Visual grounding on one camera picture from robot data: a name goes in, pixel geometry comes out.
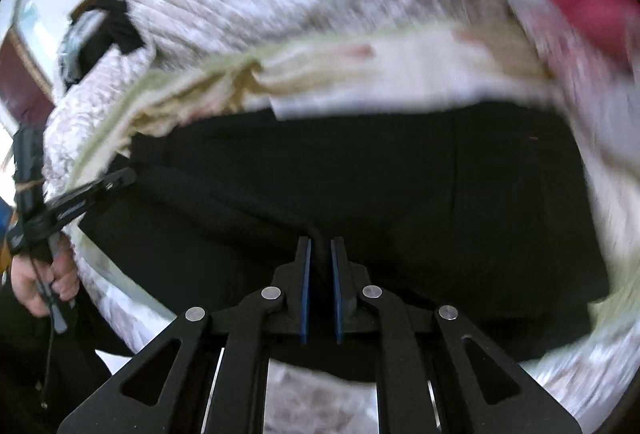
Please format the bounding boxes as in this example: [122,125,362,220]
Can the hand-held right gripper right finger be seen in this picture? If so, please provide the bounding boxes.
[330,237,583,434]

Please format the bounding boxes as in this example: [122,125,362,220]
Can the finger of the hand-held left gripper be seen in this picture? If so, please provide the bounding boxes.
[50,167,138,226]

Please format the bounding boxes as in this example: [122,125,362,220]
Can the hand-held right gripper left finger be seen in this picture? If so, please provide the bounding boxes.
[57,237,313,434]

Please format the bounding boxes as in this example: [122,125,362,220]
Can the black pants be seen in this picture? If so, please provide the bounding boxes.
[82,107,613,385]

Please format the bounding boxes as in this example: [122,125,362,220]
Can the person's left hand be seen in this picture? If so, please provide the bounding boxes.
[9,233,82,318]

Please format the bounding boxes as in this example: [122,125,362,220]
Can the dark red wooden board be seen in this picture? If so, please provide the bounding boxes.
[0,34,53,125]

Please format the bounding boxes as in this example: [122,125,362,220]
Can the black cloth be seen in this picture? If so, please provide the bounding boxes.
[70,0,146,80]

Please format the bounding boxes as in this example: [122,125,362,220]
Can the person's black clothing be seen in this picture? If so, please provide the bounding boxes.
[0,281,133,434]

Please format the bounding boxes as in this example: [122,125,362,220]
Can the floral cream fleece blanket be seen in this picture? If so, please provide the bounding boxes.
[70,27,640,350]

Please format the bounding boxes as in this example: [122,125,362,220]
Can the pink floral comforter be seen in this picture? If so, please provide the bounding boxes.
[485,0,640,125]

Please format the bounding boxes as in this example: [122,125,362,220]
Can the black cable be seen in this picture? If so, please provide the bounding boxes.
[36,259,58,407]

